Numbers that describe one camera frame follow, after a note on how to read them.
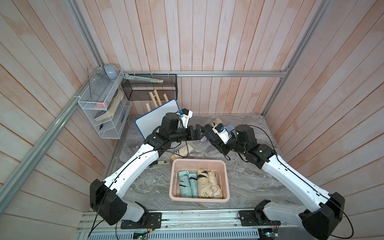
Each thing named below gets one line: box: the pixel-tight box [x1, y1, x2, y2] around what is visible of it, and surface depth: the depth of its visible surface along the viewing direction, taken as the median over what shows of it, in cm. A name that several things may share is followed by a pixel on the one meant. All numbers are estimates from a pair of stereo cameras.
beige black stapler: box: [148, 160, 172, 168], surface depth 92 cm
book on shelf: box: [94, 89, 125, 122], surface depth 83 cm
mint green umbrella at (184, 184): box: [178, 170, 193, 198], surface depth 84 cm
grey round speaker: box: [104, 64, 119, 80], surface depth 84 cm
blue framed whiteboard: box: [135, 99, 181, 140], surface depth 87 cm
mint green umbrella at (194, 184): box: [188, 172, 199, 198], surface depth 83 cm
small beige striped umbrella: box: [210, 118, 223, 127], surface depth 113 cm
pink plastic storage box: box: [169, 159, 230, 203], surface depth 81 cm
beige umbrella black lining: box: [197, 167, 211, 199], surface depth 79 cm
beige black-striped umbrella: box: [170, 144, 194, 161], surface depth 98 cm
